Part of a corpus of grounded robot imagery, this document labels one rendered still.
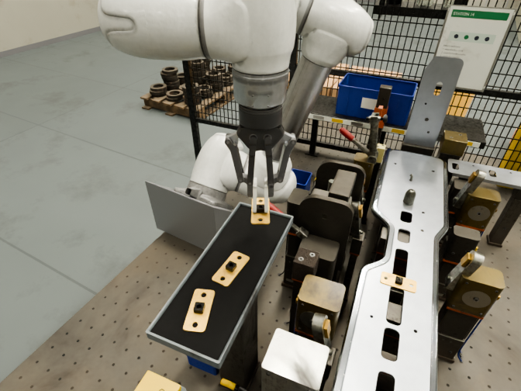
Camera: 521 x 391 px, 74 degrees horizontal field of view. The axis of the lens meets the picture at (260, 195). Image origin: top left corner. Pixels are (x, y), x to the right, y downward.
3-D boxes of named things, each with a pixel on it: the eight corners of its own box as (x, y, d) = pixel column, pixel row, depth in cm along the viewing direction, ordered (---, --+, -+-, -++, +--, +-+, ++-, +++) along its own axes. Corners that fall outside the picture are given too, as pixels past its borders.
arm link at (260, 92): (291, 76, 51) (288, 113, 55) (288, 57, 58) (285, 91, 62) (229, 76, 51) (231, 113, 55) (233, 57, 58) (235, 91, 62)
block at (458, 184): (462, 254, 133) (493, 196, 115) (429, 245, 136) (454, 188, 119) (461, 241, 138) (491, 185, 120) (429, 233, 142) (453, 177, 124)
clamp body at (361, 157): (356, 238, 139) (374, 164, 117) (332, 232, 142) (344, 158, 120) (358, 228, 144) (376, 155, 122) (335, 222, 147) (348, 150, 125)
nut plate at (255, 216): (270, 224, 70) (270, 220, 69) (250, 224, 70) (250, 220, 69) (269, 198, 76) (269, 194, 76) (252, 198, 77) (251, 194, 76)
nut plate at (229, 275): (227, 288, 65) (226, 284, 64) (211, 279, 66) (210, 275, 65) (250, 257, 70) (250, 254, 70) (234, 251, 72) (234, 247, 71)
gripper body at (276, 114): (233, 109, 55) (236, 159, 61) (287, 109, 55) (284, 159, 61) (236, 91, 61) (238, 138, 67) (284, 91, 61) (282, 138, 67)
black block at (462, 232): (455, 306, 115) (492, 244, 97) (424, 296, 118) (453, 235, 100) (455, 294, 119) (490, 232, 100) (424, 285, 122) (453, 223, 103)
